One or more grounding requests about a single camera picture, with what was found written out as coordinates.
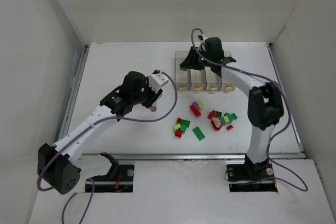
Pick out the purple flower lego piece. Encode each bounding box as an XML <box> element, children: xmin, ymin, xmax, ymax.
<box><xmin>149</xmin><ymin>106</ymin><xmax>157</xmax><ymax>112</ymax></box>

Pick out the green lego plate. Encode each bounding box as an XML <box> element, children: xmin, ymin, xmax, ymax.
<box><xmin>181</xmin><ymin>120</ymin><xmax>190</xmax><ymax>127</ymax></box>

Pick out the small green lego brick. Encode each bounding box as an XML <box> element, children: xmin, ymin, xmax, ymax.
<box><xmin>180</xmin><ymin>125</ymin><xmax>187</xmax><ymax>133</ymax></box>

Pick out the long green lego brick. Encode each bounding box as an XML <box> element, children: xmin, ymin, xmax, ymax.
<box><xmin>192</xmin><ymin>126</ymin><xmax>205</xmax><ymax>141</ymax></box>

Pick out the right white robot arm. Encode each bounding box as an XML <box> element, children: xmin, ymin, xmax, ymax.
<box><xmin>180</xmin><ymin>35</ymin><xmax>284</xmax><ymax>173</ymax></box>

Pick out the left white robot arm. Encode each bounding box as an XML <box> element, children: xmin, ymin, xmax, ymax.
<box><xmin>37</xmin><ymin>70</ymin><xmax>169</xmax><ymax>195</ymax></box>

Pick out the clear container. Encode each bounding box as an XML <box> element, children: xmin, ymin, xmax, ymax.
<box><xmin>220</xmin><ymin>51</ymin><xmax>236</xmax><ymax>92</ymax></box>
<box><xmin>175</xmin><ymin>51</ymin><xmax>191</xmax><ymax>91</ymax></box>
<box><xmin>204</xmin><ymin>62</ymin><xmax>222</xmax><ymax>91</ymax></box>
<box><xmin>189</xmin><ymin>50</ymin><xmax>206</xmax><ymax>91</ymax></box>

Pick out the small purple lego brick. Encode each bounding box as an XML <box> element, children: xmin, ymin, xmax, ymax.
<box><xmin>192</xmin><ymin>101</ymin><xmax>198</xmax><ymax>108</ymax></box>

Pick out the pale yellow lego brick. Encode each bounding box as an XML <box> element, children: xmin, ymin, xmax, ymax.
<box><xmin>173</xmin><ymin>123</ymin><xmax>182</xmax><ymax>131</ymax></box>

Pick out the pale green lego brick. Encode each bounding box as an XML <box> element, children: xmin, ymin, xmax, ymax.
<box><xmin>196</xmin><ymin>100</ymin><xmax>204</xmax><ymax>110</ymax></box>

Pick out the red square lego brick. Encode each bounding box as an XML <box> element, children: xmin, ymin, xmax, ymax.
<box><xmin>174</xmin><ymin>129</ymin><xmax>184</xmax><ymax>138</ymax></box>

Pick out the red round lego piece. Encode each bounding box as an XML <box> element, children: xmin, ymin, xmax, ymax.
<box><xmin>207</xmin><ymin>110</ymin><xmax>216</xmax><ymax>120</ymax></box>

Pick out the red flower lego piece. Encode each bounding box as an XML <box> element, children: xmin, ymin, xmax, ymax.
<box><xmin>211</xmin><ymin>116</ymin><xmax>223</xmax><ymax>131</ymax></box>

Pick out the green lego brick cluster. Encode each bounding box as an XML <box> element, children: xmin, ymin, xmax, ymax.
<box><xmin>215</xmin><ymin>111</ymin><xmax>238</xmax><ymax>125</ymax></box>

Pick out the small red lego piece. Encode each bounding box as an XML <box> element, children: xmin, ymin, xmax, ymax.
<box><xmin>226</xmin><ymin>125</ymin><xmax>233</xmax><ymax>131</ymax></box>

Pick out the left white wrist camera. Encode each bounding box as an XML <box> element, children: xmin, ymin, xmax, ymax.
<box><xmin>149</xmin><ymin>70</ymin><xmax>169</xmax><ymax>93</ymax></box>

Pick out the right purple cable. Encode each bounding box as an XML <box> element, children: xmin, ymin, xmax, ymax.
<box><xmin>191</xmin><ymin>28</ymin><xmax>308</xmax><ymax>193</ymax></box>

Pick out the purple cable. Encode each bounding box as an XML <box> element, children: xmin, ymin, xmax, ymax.
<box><xmin>191</xmin><ymin>28</ymin><xmax>308</xmax><ymax>193</ymax></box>
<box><xmin>36</xmin><ymin>69</ymin><xmax>178</xmax><ymax>224</ymax></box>

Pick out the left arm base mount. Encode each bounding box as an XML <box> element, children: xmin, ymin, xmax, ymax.
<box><xmin>83</xmin><ymin>153</ymin><xmax>135</xmax><ymax>193</ymax></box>

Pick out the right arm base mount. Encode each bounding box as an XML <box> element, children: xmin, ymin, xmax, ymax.
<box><xmin>225</xmin><ymin>156</ymin><xmax>278</xmax><ymax>193</ymax></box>

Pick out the aluminium rail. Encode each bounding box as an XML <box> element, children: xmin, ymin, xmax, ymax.
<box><xmin>56</xmin><ymin>152</ymin><xmax>307</xmax><ymax>161</ymax></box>

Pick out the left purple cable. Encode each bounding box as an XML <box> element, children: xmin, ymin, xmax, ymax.
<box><xmin>36</xmin><ymin>69</ymin><xmax>178</xmax><ymax>224</ymax></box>

